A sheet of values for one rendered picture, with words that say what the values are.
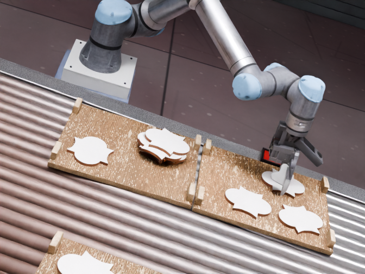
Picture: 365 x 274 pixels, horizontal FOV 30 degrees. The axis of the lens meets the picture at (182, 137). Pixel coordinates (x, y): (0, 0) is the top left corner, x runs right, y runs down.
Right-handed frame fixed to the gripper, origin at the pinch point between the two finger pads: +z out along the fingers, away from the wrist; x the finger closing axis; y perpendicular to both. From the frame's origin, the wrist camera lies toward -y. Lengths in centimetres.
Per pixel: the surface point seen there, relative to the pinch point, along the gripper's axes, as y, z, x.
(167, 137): 37.9, -6.9, 3.1
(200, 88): 24, 93, -236
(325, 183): -13.7, -1.0, -4.4
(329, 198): -16.8, 4.1, -4.8
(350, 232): -22.1, 4.3, 10.5
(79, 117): 65, -3, -1
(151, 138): 42.5, -7.1, 6.6
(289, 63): -42, 97, -330
